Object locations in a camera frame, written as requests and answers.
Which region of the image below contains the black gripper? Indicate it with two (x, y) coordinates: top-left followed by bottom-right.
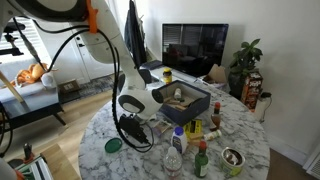
(119, 114), (148, 143)

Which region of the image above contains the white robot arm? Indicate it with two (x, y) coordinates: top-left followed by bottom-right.
(0, 0), (163, 143)

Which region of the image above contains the green round lid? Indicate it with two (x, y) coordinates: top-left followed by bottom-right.
(104, 138), (122, 153)

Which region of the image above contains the small snack packet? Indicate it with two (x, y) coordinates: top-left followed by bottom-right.
(152, 120), (171, 136)

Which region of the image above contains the white bottle blue cap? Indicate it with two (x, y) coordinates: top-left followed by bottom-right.
(170, 126), (188, 154)

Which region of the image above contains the dark office chair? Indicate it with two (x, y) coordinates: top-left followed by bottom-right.
(118, 69), (152, 91)

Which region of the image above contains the white tv stand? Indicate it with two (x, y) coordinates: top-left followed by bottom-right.
(150, 66), (228, 91)

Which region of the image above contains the small white bottle in box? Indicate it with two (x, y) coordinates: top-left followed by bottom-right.
(174, 88), (182, 99)

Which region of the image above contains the dark blue cardboard box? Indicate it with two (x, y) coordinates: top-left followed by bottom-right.
(156, 80), (211, 126)

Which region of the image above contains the clear water bottle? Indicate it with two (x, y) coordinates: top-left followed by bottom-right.
(163, 146), (182, 180)

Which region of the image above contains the yellow lid vitamin jar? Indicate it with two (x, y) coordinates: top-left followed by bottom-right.
(163, 68), (172, 84)

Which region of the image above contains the yellow packet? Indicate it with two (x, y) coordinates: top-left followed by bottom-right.
(183, 119), (202, 137)

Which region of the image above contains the green glass bottle red cap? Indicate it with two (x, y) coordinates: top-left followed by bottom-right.
(194, 141), (208, 178)

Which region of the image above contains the red cap sauce bottle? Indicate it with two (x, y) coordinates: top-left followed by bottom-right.
(210, 102), (221, 131)

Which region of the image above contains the small white lying bottle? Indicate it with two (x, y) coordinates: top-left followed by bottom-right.
(204, 130), (222, 141)

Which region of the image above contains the grey sofa bench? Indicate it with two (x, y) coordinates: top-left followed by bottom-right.
(0, 71), (65, 129)

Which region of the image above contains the black flat screen television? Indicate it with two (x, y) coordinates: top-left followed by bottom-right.
(162, 23), (229, 77)

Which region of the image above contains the brown cardboard box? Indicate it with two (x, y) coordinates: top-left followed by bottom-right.
(203, 64), (227, 84)

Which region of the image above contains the open green tin can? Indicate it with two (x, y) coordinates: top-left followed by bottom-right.
(219, 147), (246, 177)

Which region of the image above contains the orange plush toy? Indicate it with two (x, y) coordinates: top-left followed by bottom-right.
(10, 63), (56, 87)

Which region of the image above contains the red jenga box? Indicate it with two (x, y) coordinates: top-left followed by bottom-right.
(241, 72), (263, 112)

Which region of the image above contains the potted green plant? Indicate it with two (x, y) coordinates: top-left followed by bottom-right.
(228, 39), (263, 100)

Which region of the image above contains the black cable bundle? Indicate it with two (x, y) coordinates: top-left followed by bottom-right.
(0, 16), (156, 158)

